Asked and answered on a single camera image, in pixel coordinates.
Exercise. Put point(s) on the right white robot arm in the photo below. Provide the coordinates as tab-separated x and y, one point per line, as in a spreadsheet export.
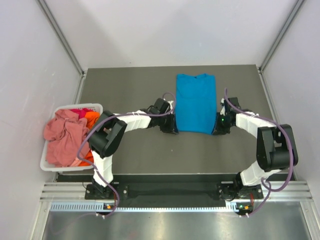
275	143

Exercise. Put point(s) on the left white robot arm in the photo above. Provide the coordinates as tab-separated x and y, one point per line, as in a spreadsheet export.
107	133

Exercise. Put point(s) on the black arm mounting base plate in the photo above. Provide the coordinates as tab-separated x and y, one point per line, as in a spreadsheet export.
167	190

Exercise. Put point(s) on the grey slotted cable duct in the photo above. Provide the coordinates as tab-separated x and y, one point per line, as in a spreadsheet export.
102	206

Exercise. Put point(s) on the magenta t shirt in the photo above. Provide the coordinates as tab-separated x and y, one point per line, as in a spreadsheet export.
81	112

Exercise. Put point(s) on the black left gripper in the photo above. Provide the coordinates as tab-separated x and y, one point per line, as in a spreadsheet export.
171	127

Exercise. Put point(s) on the right aluminium frame post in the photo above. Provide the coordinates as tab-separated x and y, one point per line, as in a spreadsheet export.
297	6

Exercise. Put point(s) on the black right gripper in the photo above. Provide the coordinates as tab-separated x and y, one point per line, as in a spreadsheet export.
218	130

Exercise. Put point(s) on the blue t shirt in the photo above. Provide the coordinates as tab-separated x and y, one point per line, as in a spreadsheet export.
196	103

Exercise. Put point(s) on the left aluminium frame post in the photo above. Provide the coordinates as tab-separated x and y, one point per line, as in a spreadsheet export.
44	7

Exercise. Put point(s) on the aluminium frame post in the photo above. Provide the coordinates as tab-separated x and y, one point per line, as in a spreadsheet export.
297	6
44	7

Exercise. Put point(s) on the white plastic laundry basket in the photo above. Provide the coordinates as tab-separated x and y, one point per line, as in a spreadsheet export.
44	165

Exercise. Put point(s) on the aluminium front frame rail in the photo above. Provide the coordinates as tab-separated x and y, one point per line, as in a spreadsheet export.
295	191

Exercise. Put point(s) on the salmon pink t shirt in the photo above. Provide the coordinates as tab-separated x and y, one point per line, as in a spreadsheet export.
65	134

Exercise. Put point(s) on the orange t shirt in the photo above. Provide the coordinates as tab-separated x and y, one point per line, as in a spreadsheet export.
91	117

